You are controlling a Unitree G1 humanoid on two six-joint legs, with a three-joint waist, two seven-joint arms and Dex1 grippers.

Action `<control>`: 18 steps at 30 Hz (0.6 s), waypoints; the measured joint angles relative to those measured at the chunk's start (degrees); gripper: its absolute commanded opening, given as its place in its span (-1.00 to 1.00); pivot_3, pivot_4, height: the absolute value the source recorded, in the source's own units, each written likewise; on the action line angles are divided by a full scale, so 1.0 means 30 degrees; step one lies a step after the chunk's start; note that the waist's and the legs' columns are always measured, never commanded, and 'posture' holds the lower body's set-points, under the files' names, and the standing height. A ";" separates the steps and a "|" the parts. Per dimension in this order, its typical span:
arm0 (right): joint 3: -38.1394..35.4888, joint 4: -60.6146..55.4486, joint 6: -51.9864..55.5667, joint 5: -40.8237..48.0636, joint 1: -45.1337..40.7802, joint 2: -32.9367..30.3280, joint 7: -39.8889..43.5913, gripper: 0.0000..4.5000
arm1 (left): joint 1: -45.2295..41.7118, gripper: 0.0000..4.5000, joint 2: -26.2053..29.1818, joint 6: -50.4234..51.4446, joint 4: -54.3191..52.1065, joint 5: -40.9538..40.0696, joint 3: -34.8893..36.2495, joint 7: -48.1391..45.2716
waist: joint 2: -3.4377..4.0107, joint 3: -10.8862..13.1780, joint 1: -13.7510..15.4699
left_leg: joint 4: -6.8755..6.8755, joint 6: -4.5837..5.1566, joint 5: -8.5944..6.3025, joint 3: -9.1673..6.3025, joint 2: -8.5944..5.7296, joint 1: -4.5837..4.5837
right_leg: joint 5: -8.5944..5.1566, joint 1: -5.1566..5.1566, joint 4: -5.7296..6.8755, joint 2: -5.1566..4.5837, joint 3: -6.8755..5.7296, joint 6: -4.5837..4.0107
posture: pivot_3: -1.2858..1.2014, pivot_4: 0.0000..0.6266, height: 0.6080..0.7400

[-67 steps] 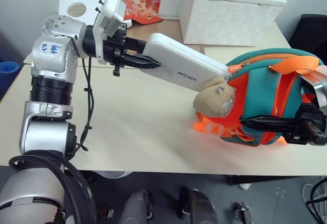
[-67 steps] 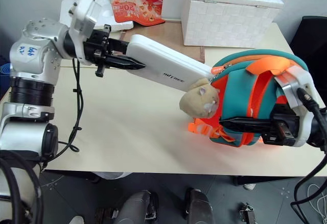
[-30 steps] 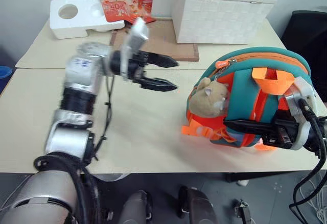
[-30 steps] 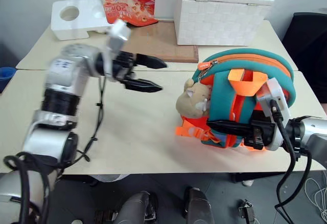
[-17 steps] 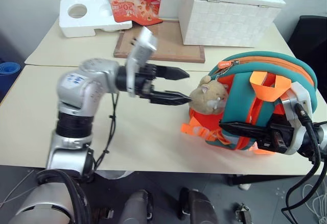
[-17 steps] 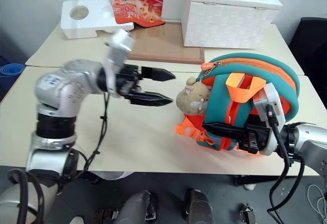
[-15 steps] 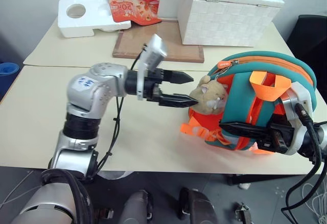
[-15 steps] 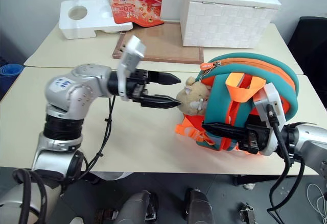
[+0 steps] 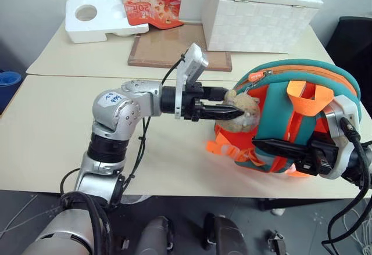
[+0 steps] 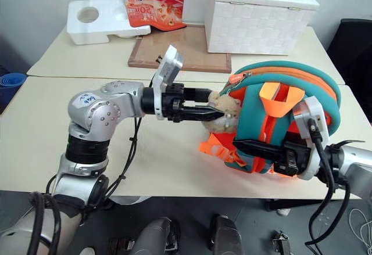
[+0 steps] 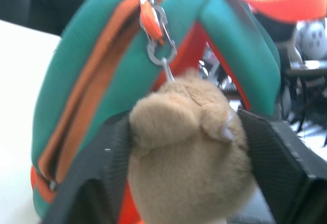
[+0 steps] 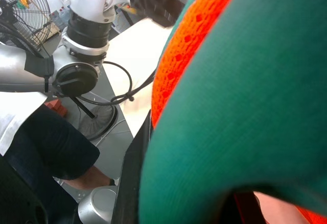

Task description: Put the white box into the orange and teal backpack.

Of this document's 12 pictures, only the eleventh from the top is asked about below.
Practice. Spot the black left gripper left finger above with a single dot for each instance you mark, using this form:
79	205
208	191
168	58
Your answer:
99	162

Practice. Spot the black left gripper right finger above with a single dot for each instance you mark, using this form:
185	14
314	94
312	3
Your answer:
276	157

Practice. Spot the orange and teal backpack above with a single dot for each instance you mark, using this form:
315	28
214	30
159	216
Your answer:
102	63

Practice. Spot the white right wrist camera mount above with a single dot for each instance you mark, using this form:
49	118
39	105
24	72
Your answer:
312	39

